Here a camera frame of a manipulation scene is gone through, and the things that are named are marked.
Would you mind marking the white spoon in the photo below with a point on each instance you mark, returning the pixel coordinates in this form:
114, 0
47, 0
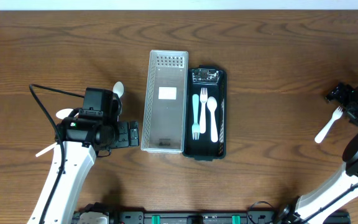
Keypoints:
118, 89
212, 106

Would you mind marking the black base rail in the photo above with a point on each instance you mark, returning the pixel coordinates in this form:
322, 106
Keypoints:
99, 213

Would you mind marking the white spoon horizontal left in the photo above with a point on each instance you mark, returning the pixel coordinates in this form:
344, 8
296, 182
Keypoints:
61, 114

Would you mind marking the white fork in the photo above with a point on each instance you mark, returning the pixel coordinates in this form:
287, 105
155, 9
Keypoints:
203, 100
335, 116

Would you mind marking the pale blue plastic fork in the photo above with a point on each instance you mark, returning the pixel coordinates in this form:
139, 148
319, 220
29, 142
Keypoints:
195, 127

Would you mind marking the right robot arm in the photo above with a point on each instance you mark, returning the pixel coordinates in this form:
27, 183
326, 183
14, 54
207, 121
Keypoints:
341, 187

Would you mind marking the black perforated plastic basket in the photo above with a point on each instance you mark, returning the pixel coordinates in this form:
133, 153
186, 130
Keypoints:
215, 80

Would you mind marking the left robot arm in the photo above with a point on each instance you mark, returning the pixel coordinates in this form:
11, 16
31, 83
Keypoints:
82, 134

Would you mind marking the clear perforated plastic basket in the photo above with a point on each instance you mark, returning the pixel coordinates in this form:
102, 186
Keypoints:
165, 102

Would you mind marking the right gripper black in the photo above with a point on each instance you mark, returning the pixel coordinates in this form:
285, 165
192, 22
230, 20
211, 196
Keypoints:
345, 99

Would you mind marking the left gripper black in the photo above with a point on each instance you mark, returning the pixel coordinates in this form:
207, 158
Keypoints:
124, 134

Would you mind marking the white spoon diagonal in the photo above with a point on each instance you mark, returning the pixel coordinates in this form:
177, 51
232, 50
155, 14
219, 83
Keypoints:
45, 150

